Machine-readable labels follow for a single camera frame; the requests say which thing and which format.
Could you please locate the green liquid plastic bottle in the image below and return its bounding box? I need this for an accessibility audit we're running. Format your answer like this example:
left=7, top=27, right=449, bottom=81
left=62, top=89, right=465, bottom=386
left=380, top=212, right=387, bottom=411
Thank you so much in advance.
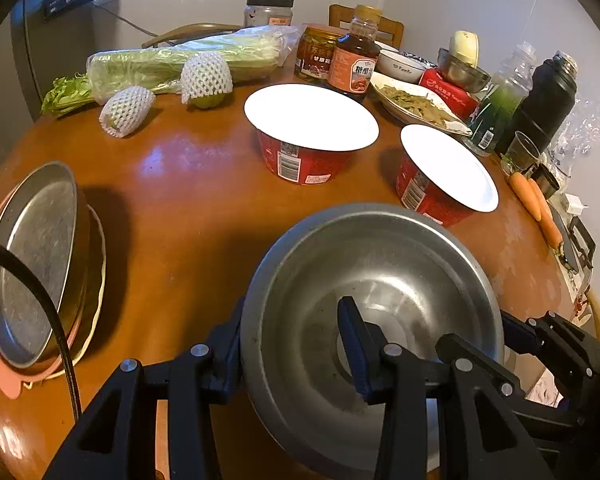
left=464, top=41, right=538, bottom=157

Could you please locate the bagged celery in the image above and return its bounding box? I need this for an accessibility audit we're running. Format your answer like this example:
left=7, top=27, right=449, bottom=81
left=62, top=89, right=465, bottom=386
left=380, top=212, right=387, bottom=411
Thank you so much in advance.
left=41, top=24, right=301, bottom=118

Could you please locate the pale yellow utensil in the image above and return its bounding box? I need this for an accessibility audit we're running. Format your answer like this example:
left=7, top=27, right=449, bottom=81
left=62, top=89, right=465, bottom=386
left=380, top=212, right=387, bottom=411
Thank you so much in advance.
left=452, top=30, right=480, bottom=68

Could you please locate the foam net wrapped fruit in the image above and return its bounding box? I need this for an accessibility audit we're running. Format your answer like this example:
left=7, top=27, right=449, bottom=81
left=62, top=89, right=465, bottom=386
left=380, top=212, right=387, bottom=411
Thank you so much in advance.
left=99, top=86, right=157, bottom=139

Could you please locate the pink plate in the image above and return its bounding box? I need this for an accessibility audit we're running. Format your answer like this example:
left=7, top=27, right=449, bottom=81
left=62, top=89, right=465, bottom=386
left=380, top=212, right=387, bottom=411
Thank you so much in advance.
left=0, top=200, right=81, bottom=401

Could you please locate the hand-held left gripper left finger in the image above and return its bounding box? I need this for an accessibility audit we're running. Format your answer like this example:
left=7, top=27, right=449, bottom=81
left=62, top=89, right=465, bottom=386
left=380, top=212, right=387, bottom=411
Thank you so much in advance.
left=42, top=296, right=247, bottom=480

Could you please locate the carrot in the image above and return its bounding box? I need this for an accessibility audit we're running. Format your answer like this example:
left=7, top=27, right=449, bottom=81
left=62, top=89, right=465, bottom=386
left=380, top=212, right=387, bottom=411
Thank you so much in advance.
left=527, top=177, right=564, bottom=250
left=509, top=172, right=543, bottom=222

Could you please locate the green fruit in foam net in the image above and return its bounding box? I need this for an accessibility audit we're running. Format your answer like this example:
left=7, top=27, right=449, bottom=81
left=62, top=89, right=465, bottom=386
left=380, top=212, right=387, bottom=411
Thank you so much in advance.
left=180, top=51, right=234, bottom=110

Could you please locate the black thermos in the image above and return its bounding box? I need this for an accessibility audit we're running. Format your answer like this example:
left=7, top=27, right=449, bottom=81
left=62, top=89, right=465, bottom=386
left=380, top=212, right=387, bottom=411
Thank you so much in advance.
left=495, top=51, right=578, bottom=158

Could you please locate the white ceramic bowl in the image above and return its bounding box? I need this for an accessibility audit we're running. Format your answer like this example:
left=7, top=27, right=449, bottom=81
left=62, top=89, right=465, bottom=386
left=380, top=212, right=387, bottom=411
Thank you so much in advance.
left=377, top=49, right=428, bottom=83

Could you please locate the black metal stand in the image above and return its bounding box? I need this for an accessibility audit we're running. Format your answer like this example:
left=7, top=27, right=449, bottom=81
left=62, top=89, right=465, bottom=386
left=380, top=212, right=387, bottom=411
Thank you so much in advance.
left=565, top=215, right=597, bottom=274

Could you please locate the grey refrigerator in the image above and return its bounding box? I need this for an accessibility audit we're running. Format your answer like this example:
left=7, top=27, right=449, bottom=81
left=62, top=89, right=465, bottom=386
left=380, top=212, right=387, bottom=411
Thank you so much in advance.
left=10, top=0, right=98, bottom=107

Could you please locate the red tissue box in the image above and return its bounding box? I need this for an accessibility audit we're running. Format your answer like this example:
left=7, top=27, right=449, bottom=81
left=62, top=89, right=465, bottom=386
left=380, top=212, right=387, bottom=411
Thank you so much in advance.
left=419, top=67, right=482, bottom=121

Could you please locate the round steel plate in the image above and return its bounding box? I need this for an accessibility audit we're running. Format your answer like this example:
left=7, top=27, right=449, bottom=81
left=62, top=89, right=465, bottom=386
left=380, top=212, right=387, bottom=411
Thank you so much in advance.
left=0, top=161, right=92, bottom=370

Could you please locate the curved back wooden chair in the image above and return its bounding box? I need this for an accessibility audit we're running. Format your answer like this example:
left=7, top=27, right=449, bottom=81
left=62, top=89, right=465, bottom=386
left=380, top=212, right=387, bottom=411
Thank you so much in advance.
left=141, top=22, right=243, bottom=50

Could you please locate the black cable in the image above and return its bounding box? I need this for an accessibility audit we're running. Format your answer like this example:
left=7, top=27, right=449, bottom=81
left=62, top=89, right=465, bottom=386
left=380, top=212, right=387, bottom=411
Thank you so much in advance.
left=0, top=235, right=82, bottom=423

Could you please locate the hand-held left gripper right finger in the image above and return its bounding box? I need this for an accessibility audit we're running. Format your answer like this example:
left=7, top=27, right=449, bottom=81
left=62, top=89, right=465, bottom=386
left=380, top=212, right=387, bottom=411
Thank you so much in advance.
left=336, top=296, right=556, bottom=480

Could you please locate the small steel cup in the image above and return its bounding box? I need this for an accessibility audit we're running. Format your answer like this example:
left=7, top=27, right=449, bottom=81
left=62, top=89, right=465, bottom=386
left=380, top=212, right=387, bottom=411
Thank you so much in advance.
left=530, top=162, right=561, bottom=200

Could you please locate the large steel bowl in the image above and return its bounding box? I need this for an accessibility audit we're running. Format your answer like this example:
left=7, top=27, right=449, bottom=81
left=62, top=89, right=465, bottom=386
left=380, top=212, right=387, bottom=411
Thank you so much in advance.
left=240, top=203, right=505, bottom=480

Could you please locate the clear plastic cup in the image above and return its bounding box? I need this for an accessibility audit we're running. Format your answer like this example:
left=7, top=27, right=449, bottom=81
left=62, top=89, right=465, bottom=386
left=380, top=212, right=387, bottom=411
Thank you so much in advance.
left=500, top=131, right=542, bottom=176

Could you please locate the white dish of vegetables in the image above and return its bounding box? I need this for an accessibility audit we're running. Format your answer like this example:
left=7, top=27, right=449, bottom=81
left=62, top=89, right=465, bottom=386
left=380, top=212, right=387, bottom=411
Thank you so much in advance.
left=369, top=71, right=473, bottom=137

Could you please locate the wooden chair with cutout back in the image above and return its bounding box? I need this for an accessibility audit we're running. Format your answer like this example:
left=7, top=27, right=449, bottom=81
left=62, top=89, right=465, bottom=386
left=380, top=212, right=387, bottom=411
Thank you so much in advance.
left=328, top=4, right=405, bottom=48

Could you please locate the dark sauce bottle orange label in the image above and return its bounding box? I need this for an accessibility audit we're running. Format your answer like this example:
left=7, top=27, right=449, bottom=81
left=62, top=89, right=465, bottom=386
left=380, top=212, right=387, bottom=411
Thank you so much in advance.
left=327, top=30, right=382, bottom=103

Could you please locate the small steel bowl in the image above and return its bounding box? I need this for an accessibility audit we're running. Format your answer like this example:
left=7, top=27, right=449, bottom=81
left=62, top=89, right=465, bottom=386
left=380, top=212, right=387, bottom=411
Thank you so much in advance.
left=437, top=47, right=492, bottom=93

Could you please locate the red instant noodle bowl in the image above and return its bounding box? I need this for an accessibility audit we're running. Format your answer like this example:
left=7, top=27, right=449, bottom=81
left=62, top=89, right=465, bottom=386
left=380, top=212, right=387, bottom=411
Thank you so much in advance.
left=395, top=124, right=500, bottom=228
left=243, top=83, right=381, bottom=186

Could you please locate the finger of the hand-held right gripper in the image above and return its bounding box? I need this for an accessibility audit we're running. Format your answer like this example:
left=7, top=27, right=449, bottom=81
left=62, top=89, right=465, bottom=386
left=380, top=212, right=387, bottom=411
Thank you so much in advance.
left=436, top=332, right=526, bottom=402
left=500, top=310, right=600, bottom=379

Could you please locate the clear plastic bag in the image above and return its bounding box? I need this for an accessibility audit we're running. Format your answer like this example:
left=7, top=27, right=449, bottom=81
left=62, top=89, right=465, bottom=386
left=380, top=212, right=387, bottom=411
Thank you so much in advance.
left=545, top=95, right=600, bottom=196

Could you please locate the clear plastic jar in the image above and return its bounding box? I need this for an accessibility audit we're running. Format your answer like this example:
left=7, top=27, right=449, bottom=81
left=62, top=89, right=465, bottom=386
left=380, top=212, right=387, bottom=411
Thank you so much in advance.
left=243, top=0, right=295, bottom=28

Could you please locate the pickle jar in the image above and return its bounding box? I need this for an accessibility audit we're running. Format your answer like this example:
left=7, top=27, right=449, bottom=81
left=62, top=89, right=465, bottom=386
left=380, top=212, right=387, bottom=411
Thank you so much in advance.
left=294, top=23, right=346, bottom=84

